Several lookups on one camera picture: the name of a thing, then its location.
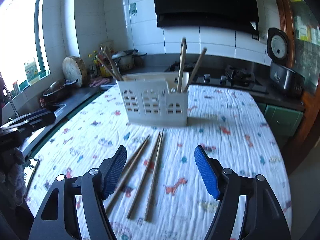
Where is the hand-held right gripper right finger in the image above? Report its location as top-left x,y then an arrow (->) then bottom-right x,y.
194,145 -> 292,240

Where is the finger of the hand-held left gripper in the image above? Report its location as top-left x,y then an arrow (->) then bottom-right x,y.
9,110 -> 56,129
0,126 -> 33,137

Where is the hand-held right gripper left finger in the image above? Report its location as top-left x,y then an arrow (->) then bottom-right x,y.
28,145 -> 127,240

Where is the wooden chopstick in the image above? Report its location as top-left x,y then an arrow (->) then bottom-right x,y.
105,134 -> 150,213
126,131 -> 161,219
176,38 -> 186,93
179,42 -> 188,92
101,45 -> 123,81
184,47 -> 207,92
144,129 -> 164,222
96,57 -> 118,80

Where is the white plastic utensil holder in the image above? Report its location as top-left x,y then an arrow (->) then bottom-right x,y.
116,72 -> 190,127

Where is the person's left forearm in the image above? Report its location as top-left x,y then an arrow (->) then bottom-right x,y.
0,146 -> 28,207

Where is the steel sink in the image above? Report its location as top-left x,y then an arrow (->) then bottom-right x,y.
47,102 -> 67,117

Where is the metal faucet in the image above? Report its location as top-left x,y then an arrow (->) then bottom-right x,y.
4,89 -> 20,120

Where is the stainless steel bowl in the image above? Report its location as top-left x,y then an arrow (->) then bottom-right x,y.
42,79 -> 78,98

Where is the white printed table cloth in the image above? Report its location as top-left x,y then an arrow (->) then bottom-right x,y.
25,85 -> 293,240

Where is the detergent bottle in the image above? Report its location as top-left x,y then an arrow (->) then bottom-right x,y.
24,58 -> 41,86

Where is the round wooden cutting board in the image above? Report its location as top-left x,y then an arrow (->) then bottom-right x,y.
62,56 -> 88,88

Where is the pink rag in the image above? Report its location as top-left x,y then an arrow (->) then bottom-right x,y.
89,77 -> 111,87

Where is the green yellow bottle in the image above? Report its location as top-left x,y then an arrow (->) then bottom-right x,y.
89,51 -> 100,78

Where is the window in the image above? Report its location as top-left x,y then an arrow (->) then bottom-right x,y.
0,0 -> 51,94

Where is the green cabinet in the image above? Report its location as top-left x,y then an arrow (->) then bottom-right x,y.
257,102 -> 304,137

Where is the black gas stove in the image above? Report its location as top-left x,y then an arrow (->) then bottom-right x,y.
167,64 -> 270,95

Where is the black rice cooker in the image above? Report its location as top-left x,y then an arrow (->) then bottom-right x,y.
267,27 -> 306,98

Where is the black range hood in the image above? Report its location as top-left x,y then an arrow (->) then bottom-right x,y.
145,0 -> 266,33

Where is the wooden glass door cabinet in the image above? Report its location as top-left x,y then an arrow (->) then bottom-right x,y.
271,0 -> 320,144

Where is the silver pot with handle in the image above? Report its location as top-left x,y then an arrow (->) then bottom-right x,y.
111,50 -> 147,72

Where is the wall outlet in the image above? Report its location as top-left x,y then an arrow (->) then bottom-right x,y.
251,31 -> 267,42

